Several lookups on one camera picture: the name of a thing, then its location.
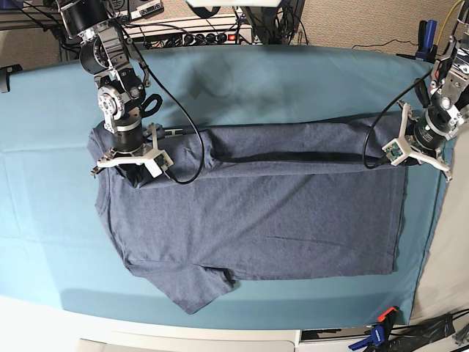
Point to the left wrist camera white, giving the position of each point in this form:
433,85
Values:
394,152

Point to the black bag bottom right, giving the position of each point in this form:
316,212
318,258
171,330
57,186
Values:
420,335

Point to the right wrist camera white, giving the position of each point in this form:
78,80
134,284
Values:
161,163

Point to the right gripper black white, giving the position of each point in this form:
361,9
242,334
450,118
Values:
124,151

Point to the black clamp left edge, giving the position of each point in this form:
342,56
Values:
5,73

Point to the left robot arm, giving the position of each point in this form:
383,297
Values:
446,111

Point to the teal table cloth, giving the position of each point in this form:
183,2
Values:
55,251

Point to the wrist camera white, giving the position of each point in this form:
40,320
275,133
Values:
161,163
394,152

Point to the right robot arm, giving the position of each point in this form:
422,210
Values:
121,94

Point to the blue clamp top right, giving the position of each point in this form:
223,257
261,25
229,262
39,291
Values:
426,49

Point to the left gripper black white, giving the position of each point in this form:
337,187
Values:
422,139

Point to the white power strip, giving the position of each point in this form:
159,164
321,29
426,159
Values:
228,37

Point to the orange blue clamp bottom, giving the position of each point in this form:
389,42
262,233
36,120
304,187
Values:
379,333

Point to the blue heathered T-shirt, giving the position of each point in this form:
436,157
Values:
264,203

